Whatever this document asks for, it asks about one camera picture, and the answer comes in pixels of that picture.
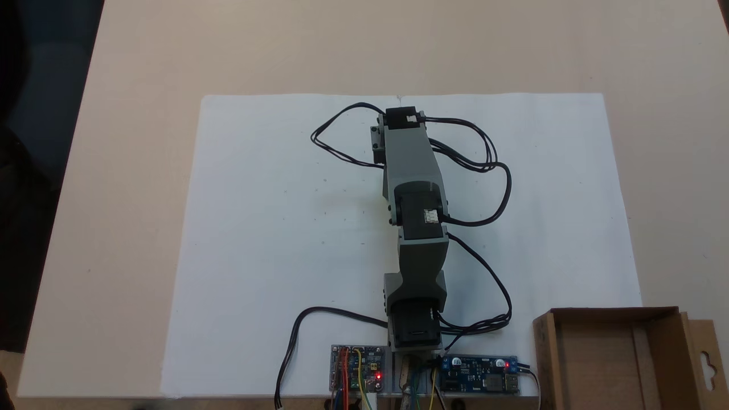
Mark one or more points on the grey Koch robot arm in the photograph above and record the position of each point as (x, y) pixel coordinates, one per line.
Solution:
(413, 165)

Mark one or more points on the green circuit board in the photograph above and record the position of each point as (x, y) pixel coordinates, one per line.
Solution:
(367, 364)

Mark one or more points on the blue circuit board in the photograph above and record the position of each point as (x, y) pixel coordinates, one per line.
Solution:
(478, 376)

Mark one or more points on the brown cardboard box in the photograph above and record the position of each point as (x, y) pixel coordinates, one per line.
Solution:
(603, 364)

